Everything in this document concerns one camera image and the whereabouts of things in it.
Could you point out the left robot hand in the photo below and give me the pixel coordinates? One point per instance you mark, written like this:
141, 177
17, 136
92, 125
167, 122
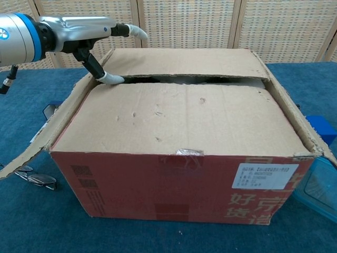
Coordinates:
79, 27

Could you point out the red cardboard box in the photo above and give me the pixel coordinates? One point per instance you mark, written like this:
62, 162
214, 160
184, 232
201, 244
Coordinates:
184, 118

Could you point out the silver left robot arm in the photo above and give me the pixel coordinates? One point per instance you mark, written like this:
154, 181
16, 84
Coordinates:
18, 39

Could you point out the blue glasses case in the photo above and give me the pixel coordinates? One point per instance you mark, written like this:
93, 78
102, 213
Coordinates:
50, 110

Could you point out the woven folding screen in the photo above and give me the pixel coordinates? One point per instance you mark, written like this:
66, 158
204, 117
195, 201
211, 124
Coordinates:
210, 26

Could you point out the black-rimmed eyeglasses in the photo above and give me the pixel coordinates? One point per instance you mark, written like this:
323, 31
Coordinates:
42, 179

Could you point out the white foam insert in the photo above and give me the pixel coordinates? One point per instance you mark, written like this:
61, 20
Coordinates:
259, 83

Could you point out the solid blue box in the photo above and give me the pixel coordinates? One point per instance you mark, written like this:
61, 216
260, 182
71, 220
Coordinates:
323, 129

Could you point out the clear blue plastic lid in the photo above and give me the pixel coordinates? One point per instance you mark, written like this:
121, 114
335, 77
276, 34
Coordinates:
318, 195

